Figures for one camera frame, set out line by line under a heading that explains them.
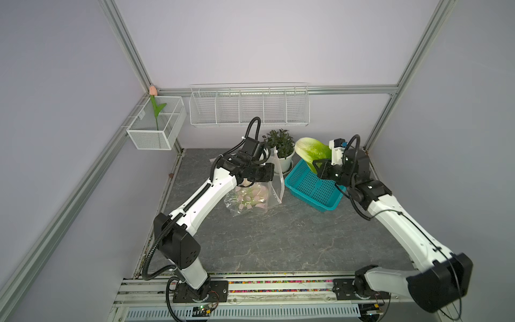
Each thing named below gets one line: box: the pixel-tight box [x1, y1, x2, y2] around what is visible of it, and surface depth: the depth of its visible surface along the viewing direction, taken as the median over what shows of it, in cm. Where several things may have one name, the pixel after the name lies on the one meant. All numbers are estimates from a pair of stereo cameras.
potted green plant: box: [262, 128, 296, 174], surface depth 101 cm
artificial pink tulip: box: [148, 85, 167, 131], surface depth 92 cm
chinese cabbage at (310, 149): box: [295, 136, 332, 174], surface depth 78 cm
